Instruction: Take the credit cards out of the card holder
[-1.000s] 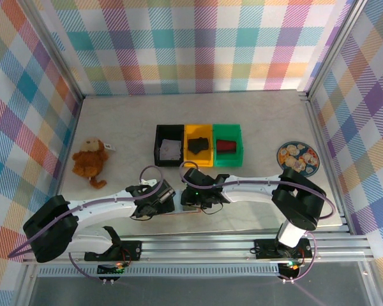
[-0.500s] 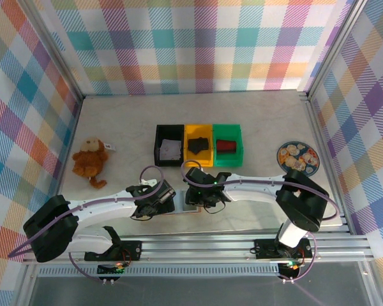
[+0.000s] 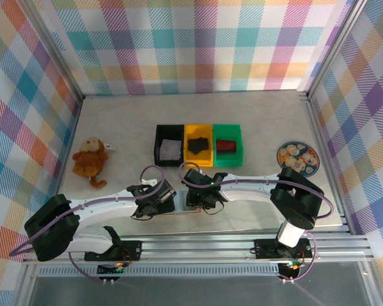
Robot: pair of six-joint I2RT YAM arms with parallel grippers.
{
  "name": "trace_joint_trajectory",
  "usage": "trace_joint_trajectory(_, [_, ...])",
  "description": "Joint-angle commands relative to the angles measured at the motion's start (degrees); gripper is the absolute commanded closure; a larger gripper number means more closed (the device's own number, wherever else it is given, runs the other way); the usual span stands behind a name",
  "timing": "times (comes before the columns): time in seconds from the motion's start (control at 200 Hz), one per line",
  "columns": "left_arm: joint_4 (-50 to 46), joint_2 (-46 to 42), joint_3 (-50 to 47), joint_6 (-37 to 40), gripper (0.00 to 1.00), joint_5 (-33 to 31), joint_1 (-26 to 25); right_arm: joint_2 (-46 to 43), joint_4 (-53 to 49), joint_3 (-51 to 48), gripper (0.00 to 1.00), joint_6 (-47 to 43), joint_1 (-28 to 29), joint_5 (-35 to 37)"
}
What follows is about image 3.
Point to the pink card holder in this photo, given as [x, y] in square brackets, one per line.
[180, 204]

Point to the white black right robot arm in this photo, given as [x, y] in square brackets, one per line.
[249, 189]

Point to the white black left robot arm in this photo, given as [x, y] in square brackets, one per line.
[99, 208]

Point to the black cards pile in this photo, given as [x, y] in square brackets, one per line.
[198, 145]

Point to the red cards pile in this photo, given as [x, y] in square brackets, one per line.
[226, 146]

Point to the pale lilac cards pile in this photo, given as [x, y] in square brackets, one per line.
[170, 150]

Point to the yellow plastic bin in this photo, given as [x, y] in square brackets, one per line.
[194, 130]

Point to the green plastic bin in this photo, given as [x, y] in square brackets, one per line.
[226, 129]

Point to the black plastic bin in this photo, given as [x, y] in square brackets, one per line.
[158, 130]

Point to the small controller circuit board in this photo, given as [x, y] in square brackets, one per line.
[290, 269]
[110, 269]

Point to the brown plush monkey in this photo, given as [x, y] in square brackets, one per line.
[89, 159]

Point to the round picture plate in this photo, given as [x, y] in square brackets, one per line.
[298, 156]

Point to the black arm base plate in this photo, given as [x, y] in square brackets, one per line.
[132, 250]
[265, 248]

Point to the long aluminium mounting rail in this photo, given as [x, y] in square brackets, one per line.
[194, 250]

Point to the aluminium side rail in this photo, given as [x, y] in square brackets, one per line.
[64, 165]
[326, 153]

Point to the aluminium frame post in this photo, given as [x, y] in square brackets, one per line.
[58, 52]
[333, 48]

